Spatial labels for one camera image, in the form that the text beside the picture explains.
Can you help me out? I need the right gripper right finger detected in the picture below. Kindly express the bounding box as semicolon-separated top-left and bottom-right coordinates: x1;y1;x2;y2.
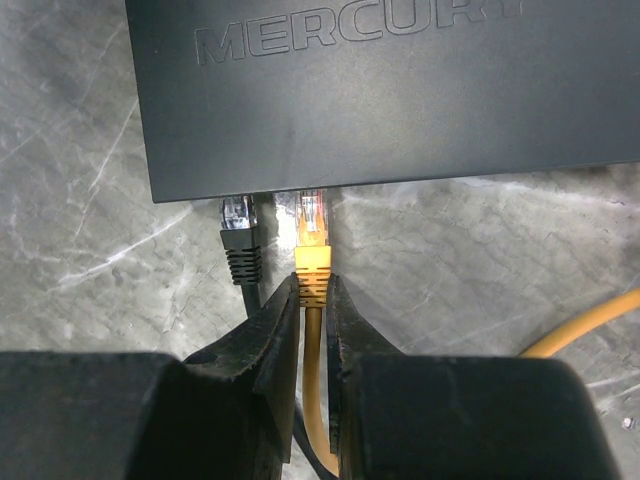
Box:
326;274;413;479

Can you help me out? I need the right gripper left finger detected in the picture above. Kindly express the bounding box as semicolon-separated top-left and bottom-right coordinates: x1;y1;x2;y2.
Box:
184;274;300;479

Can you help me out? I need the orange ethernet cable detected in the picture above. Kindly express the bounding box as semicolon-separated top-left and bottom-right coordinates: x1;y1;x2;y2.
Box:
292;188;640;479

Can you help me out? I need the black network switch box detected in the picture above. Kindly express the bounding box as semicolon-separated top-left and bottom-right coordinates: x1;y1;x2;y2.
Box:
126;0;639;203

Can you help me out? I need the black power cable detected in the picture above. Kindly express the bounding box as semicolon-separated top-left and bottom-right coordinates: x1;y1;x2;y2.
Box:
217;193;326;480

